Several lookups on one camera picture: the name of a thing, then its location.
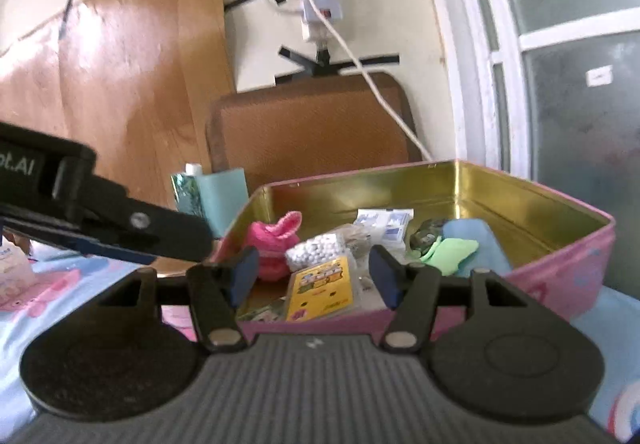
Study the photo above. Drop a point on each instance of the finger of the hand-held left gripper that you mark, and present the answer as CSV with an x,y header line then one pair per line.
x,y
115,246
150,224

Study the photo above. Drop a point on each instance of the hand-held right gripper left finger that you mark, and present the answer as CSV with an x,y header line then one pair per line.
x,y
245,274

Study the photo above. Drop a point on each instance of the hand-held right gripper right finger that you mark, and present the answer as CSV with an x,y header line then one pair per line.
x,y
382,274

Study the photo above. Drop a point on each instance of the pink knitted sock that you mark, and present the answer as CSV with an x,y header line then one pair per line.
x,y
272,244

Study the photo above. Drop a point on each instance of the white tissue packets blue print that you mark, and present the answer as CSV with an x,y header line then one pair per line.
x,y
387,224

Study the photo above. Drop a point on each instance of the dark green packet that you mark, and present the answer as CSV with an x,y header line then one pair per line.
x,y
425,236

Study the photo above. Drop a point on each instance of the yellow cartoon packet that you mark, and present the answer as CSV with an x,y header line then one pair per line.
x,y
320,289

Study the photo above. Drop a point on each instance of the green cloth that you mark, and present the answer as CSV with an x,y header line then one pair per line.
x,y
447,254

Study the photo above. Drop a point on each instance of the clear bag of white beads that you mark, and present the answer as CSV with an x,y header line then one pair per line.
x,y
315,251

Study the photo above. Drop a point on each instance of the blue plastic pouch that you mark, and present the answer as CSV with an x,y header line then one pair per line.
x,y
480,234

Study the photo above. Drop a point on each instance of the pink tin box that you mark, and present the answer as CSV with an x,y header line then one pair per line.
x,y
550,269

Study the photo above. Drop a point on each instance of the green drink carton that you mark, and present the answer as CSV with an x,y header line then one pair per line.
x,y
187,194

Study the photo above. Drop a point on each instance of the teal paper box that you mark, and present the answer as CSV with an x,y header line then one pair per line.
x,y
222,199

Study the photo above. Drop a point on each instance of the white tissue pack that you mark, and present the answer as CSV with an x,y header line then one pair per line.
x,y
15,274

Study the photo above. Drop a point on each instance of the wooden board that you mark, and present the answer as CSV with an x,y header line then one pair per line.
x,y
140,73

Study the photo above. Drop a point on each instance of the brown chair back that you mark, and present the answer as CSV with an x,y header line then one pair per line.
x,y
310,128

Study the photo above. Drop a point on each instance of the black tape cross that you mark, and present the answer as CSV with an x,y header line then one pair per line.
x,y
300,58

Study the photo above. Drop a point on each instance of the printed blanket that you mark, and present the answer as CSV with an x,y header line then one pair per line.
x,y
615,364

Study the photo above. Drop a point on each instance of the white window sticker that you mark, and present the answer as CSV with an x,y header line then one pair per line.
x,y
599,76

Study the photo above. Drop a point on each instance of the white window frame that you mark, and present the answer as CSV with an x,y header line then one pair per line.
x,y
500,53

